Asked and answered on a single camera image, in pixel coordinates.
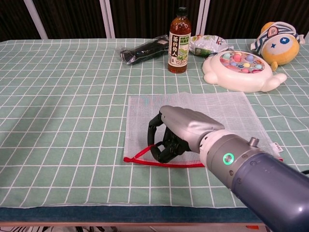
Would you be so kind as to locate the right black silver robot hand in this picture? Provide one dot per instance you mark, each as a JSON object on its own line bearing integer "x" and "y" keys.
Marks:
{"x": 188, "y": 123}

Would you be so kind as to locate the clear zipper pouch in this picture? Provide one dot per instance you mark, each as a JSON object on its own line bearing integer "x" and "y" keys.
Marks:
{"x": 229, "y": 106}

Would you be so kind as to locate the snack packet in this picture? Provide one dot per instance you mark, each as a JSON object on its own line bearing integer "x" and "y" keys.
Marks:
{"x": 207, "y": 44}

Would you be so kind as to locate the white fishing game toy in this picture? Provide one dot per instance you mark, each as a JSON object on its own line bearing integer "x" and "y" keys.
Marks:
{"x": 231, "y": 77}

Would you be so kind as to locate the brown tea bottle green label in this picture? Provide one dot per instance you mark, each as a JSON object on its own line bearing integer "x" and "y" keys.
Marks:
{"x": 179, "y": 48}

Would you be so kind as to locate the black gloves in plastic pack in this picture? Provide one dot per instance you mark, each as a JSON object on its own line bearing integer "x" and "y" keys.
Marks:
{"x": 147, "y": 50}

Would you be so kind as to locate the black pleated curtain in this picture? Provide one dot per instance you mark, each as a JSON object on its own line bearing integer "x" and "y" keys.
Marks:
{"x": 241, "y": 14}
{"x": 144, "y": 18}
{"x": 12, "y": 19}
{"x": 72, "y": 18}

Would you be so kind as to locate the yellow plush toy striped hat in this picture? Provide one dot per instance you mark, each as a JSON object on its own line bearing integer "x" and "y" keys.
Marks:
{"x": 280, "y": 50}

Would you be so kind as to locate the green checked tablecloth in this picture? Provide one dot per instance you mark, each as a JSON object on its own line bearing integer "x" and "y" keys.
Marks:
{"x": 60, "y": 120}

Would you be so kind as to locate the white partition post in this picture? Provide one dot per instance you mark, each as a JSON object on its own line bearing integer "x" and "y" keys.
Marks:
{"x": 107, "y": 19}
{"x": 36, "y": 21}
{"x": 203, "y": 17}

